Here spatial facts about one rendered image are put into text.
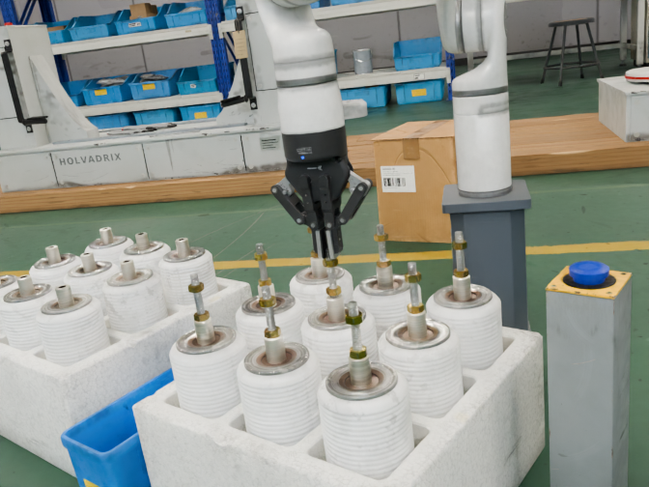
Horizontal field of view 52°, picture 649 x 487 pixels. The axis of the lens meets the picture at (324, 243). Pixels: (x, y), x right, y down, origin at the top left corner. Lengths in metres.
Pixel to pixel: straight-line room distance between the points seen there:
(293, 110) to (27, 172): 2.63
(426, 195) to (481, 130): 0.75
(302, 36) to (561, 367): 0.46
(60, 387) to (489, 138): 0.77
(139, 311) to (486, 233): 0.59
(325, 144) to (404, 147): 1.11
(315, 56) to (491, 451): 0.50
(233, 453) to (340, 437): 0.14
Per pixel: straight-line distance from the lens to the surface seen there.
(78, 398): 1.05
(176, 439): 0.85
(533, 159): 2.61
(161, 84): 5.84
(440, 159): 1.83
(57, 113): 3.36
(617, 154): 2.65
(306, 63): 0.74
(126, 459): 0.96
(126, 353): 1.08
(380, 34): 9.04
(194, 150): 2.89
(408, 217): 1.90
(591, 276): 0.74
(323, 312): 0.87
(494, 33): 1.12
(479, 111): 1.13
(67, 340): 1.07
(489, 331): 0.86
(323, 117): 0.75
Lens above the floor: 0.60
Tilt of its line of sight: 17 degrees down
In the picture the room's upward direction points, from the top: 7 degrees counter-clockwise
